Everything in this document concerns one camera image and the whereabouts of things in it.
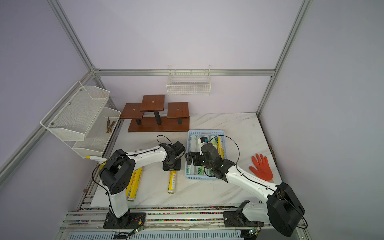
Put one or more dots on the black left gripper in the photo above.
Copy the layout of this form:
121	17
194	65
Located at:
177	168

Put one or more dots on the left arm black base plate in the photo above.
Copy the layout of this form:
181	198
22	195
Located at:
127	221

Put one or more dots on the light blue plastic basket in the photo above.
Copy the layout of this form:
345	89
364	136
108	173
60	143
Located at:
204	133

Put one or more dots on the yellow wrap roll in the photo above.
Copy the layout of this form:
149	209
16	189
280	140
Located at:
172	182
135	185
128	189
220	148

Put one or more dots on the aluminium rail frame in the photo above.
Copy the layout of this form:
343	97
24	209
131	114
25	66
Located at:
184	210

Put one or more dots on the white wire wall basket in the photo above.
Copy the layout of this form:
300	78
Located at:
189	80

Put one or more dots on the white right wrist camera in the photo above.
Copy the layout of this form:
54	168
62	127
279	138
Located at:
202	141

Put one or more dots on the wooden clothespins bundle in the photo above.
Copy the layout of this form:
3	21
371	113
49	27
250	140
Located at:
110	125

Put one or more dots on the red rubber glove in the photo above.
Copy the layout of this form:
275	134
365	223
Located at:
261	168

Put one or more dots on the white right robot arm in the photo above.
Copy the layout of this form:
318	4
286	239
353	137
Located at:
279	205

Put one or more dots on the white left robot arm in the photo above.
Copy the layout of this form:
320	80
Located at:
119	168

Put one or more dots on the brown wooden tiered stand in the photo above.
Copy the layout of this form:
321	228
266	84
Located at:
153	115

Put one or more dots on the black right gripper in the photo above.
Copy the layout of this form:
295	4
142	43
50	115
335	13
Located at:
197	155

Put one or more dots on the white mesh two-tier shelf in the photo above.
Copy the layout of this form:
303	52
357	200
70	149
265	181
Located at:
79	120

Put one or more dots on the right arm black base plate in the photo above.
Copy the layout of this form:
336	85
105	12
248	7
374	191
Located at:
235	219

